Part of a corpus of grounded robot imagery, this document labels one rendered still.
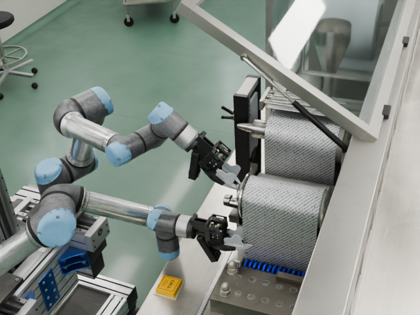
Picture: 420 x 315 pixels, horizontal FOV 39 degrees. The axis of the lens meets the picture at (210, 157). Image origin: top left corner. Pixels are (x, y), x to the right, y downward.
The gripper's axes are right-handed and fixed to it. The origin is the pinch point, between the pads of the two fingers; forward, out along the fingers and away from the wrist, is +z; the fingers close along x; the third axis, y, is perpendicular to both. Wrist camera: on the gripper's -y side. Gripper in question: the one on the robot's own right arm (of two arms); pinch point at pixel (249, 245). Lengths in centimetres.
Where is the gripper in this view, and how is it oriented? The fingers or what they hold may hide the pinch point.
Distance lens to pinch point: 193.6
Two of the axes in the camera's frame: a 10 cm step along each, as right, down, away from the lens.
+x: 3.6, -5.6, 7.5
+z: 9.3, 1.7, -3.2
